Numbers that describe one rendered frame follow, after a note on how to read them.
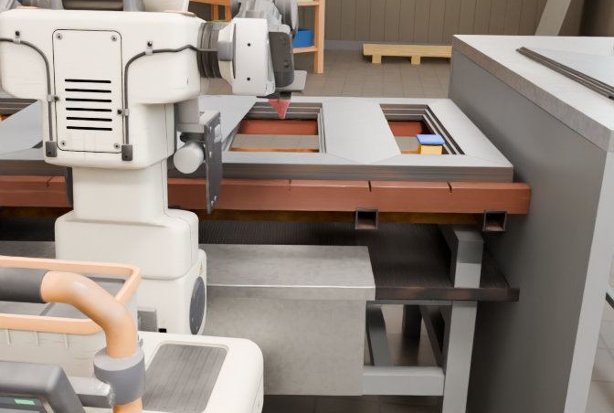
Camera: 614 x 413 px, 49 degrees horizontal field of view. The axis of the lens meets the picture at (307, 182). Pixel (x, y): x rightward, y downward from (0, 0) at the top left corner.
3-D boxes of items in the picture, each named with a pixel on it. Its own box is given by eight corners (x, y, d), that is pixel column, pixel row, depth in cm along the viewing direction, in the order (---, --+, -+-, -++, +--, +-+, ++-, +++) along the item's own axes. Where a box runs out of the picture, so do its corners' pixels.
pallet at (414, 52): (460, 55, 910) (461, 46, 906) (469, 66, 825) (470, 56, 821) (363, 52, 922) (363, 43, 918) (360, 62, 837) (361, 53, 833)
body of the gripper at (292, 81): (259, 76, 141) (256, 46, 136) (307, 78, 140) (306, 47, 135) (253, 94, 137) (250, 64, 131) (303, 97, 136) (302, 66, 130)
